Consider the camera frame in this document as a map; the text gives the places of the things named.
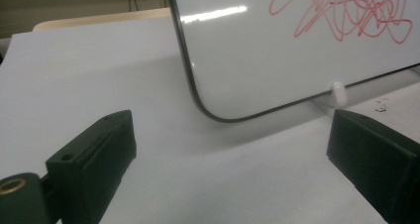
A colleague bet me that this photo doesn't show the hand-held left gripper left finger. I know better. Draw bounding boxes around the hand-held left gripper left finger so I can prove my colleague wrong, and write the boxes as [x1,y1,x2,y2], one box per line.
[45,109,138,224]

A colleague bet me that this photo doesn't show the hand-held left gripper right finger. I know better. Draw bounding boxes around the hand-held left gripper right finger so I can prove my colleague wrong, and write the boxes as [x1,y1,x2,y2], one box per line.
[326,108,420,224]

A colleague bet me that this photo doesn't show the white whiteboard with dark rim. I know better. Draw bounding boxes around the white whiteboard with dark rim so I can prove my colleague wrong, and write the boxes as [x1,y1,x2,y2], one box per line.
[164,0,420,123]

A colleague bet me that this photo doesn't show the small scrap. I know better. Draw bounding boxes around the small scrap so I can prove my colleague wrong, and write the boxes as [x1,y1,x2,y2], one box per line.
[374,97,390,114]

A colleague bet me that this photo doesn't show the white cover board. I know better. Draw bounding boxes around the white cover board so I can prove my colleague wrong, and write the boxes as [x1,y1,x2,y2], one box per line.
[0,17,420,224]

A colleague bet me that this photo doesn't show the wooden table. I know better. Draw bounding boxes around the wooden table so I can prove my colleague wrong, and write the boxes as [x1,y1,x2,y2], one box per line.
[32,7,172,33]

